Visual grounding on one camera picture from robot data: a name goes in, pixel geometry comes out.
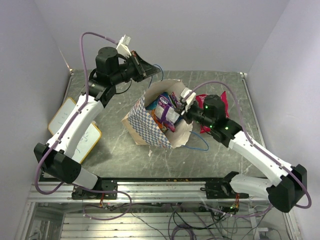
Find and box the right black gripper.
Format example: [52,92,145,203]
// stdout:
[174,100,215,129]

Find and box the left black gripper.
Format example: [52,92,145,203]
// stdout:
[111,51,162,86]

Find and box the purple snack packet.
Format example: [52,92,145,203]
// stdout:
[153,92,180,133]

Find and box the red chips bag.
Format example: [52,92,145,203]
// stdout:
[195,91,230,134]

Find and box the blue checkered paper bag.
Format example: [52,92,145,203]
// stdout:
[121,79,203,149]

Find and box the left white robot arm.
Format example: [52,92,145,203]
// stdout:
[33,47,161,199]

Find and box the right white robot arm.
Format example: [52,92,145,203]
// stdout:
[175,95,308,213]

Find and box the blue snack bag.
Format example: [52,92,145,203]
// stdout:
[145,99,158,111]

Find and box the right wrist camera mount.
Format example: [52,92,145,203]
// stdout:
[180,87,196,113]

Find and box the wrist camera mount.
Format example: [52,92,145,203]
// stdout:
[180,87,196,113]
[116,34,132,59]

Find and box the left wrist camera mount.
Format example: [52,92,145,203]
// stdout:
[116,34,132,59]

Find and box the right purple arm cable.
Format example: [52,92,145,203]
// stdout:
[183,80,312,209]

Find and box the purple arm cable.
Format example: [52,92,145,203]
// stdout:
[33,31,120,195]
[183,80,312,209]

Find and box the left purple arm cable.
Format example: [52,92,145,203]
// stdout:
[33,31,120,195]

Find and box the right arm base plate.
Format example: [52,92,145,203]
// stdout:
[200,178,237,200]

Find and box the aluminium frame rail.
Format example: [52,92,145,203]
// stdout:
[26,180,291,203]

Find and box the small whiteboard yellow frame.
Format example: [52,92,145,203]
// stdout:
[47,96,104,163]

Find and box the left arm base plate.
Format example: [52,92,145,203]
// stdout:
[71,178,118,200]

